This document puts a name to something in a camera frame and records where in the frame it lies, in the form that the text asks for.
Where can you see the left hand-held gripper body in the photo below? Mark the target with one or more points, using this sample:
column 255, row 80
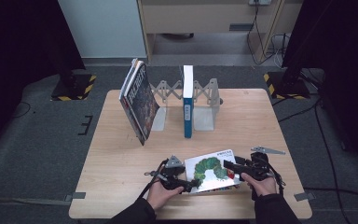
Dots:
column 174, row 177

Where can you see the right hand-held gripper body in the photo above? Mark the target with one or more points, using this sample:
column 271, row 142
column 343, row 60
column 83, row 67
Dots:
column 258, row 168

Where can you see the white caterpillar picture book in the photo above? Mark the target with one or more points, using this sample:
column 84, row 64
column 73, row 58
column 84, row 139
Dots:
column 211, row 174

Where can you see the grey metal expandable book rack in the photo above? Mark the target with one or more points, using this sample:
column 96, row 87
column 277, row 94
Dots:
column 203, row 118

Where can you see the dark cover magazine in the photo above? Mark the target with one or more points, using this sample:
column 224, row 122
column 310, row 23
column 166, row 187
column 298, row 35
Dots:
column 143, row 105

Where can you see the blue book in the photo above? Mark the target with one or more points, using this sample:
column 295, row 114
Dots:
column 188, row 93

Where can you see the person's right hand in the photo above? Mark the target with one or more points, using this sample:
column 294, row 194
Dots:
column 262, row 188

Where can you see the person's left hand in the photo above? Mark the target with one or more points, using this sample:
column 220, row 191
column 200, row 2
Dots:
column 158, row 196

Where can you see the grey tape piece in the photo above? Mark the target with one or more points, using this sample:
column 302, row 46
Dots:
column 304, row 196
column 76, row 196

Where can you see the black yellow striped stand base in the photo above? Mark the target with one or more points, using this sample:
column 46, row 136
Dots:
column 74, row 88
column 287, row 87

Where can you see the black curtain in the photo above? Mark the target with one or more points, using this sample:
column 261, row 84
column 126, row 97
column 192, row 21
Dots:
column 348, row 46
column 18, row 46

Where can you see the white power strip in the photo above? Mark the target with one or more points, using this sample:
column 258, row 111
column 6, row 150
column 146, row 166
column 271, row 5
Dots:
column 259, row 2

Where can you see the white cabinet panel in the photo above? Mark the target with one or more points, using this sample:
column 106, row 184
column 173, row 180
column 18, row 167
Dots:
column 102, row 28

